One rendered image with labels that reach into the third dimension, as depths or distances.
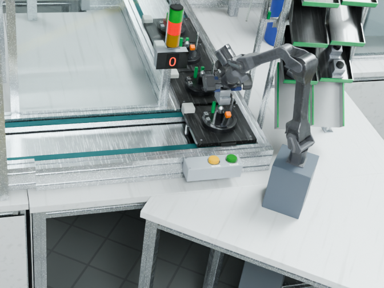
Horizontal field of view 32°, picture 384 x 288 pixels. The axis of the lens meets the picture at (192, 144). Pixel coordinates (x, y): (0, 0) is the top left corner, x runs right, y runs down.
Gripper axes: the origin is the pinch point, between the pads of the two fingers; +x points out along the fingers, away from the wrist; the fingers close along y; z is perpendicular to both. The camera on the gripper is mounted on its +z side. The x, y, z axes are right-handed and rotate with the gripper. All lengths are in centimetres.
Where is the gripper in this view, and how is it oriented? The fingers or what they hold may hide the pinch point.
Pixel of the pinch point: (223, 87)
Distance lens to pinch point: 256.5
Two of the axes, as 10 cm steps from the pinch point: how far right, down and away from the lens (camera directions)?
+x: -2.6, 2.7, 9.3
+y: -9.6, 0.7, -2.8
